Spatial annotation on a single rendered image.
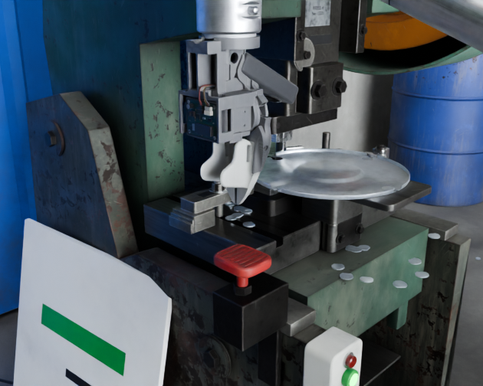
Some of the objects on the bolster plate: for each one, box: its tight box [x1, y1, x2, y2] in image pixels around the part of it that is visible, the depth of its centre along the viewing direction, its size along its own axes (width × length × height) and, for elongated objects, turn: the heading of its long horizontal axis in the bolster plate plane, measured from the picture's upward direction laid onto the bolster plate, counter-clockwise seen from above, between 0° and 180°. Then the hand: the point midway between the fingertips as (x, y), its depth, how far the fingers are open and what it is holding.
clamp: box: [169, 182, 254, 234], centre depth 104 cm, size 6×17×10 cm, turn 135°
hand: (241, 192), depth 75 cm, fingers closed
